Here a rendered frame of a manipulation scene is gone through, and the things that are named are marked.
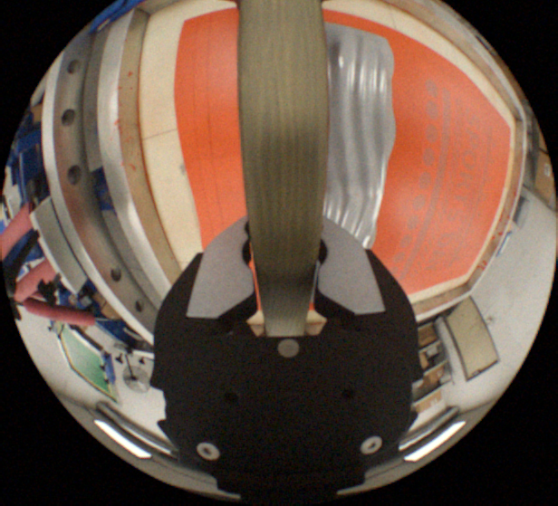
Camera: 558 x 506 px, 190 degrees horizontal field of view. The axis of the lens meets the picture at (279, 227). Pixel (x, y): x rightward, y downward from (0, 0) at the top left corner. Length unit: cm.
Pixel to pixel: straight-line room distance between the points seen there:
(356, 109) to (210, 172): 15
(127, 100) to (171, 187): 11
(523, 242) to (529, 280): 62
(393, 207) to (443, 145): 11
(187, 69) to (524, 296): 397
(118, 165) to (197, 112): 9
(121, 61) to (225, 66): 11
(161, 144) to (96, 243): 14
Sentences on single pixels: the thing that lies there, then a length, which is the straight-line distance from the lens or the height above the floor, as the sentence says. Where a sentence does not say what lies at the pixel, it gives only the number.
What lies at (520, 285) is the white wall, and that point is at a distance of 383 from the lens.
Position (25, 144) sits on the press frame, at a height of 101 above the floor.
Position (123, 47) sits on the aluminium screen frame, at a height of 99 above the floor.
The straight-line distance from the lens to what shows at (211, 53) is 19.
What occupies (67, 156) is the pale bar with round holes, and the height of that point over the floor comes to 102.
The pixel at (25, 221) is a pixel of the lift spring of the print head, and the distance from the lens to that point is 46.
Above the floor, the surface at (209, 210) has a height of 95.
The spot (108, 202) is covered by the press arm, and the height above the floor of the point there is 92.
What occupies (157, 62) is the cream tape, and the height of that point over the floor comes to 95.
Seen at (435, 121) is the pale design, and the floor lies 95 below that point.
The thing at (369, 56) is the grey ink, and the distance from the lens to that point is 19.
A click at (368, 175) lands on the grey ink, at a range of 18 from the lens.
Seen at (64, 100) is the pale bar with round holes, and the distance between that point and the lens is 25.
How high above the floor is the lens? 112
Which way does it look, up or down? 58 degrees down
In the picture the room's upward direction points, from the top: 180 degrees clockwise
